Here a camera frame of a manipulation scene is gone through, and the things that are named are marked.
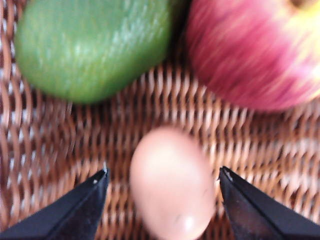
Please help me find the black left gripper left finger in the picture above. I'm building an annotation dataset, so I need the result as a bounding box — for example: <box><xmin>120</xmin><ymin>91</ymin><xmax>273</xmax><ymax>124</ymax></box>
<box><xmin>0</xmin><ymin>168</ymin><xmax>109</xmax><ymax>240</ymax></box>

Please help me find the beige egg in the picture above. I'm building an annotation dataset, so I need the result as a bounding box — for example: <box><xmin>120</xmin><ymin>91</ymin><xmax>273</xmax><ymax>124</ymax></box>
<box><xmin>129</xmin><ymin>126</ymin><xmax>216</xmax><ymax>240</ymax></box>

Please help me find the brown wicker basket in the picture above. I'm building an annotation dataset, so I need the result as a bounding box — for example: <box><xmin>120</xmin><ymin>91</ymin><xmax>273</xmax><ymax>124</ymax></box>
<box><xmin>0</xmin><ymin>0</ymin><xmax>320</xmax><ymax>240</ymax></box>

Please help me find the red yellow apple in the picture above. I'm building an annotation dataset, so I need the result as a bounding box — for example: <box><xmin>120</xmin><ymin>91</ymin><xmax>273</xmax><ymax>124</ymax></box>
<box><xmin>186</xmin><ymin>0</ymin><xmax>320</xmax><ymax>112</ymax></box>

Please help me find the green avocado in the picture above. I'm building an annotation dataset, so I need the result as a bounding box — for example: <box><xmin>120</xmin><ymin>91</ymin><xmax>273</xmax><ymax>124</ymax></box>
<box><xmin>15</xmin><ymin>0</ymin><xmax>172</xmax><ymax>104</ymax></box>

